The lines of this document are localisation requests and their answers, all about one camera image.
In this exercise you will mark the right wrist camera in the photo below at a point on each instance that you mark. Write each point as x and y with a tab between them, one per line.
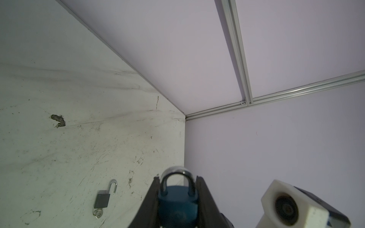
287	206

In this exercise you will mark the aluminium frame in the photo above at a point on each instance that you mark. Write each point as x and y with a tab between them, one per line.
287	49

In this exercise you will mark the small blue padlock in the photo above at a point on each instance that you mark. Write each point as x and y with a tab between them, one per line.
178	205

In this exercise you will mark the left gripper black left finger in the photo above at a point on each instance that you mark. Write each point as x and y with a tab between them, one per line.
147	215

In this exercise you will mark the small brass key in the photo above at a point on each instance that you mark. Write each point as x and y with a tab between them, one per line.
60	119

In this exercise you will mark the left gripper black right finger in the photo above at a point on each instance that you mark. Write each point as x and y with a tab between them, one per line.
209	215

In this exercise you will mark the black padlock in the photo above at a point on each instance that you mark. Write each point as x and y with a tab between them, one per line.
102	199

